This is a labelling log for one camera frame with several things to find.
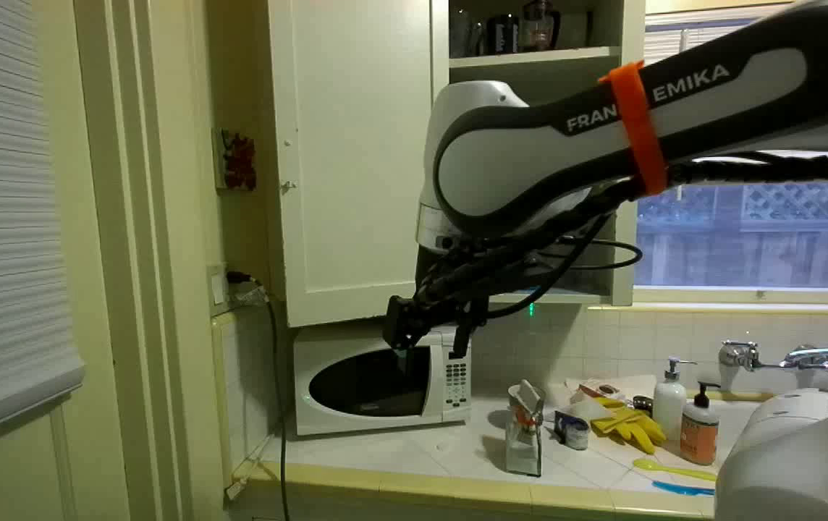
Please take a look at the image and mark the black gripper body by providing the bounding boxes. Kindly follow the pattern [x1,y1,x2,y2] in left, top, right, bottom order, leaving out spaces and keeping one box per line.
[381,293,488,359]

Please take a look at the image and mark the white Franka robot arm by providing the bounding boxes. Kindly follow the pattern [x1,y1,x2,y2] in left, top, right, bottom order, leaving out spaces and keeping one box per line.
[381,0,828,352]

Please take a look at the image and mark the open white cabinet door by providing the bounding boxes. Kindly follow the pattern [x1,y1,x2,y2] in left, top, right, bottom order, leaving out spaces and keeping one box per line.
[267,0,446,328]

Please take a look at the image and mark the white microwave oven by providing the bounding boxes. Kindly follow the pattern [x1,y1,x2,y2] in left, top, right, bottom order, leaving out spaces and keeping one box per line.
[293,325,471,436]

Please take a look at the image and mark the blue white carton box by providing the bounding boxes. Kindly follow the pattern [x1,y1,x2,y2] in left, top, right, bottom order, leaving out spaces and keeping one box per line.
[507,378,543,478]

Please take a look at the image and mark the yellow rubber gloves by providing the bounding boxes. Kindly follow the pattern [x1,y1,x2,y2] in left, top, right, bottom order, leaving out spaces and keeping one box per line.
[590,403,665,453]

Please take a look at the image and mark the white soap pump bottle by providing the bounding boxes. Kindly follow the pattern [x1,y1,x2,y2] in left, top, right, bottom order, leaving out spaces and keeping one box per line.
[650,357,688,442]

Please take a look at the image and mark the orange soap pump bottle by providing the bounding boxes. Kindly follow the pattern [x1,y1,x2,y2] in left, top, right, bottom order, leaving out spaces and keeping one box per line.
[681,388,717,467]

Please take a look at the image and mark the blue plastic spoon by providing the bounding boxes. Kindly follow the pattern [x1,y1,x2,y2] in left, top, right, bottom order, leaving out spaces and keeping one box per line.
[650,480,716,497]

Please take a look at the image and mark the chrome sink faucet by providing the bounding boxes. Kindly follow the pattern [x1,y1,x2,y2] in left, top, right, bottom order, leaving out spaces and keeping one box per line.
[717,338,828,393]

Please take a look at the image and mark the yellow plastic spoon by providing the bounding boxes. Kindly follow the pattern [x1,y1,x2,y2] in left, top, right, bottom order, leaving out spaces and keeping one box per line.
[630,456,716,482]

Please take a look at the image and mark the white window blind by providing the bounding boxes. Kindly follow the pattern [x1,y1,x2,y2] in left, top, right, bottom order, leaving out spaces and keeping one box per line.
[0,0,83,425]

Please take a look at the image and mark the black power cable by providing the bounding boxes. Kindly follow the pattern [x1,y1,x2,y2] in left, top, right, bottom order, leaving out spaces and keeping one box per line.
[226,268,294,521]

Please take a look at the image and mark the red wall decoration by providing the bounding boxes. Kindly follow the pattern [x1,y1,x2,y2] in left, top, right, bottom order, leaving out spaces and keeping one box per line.
[219,129,255,192]

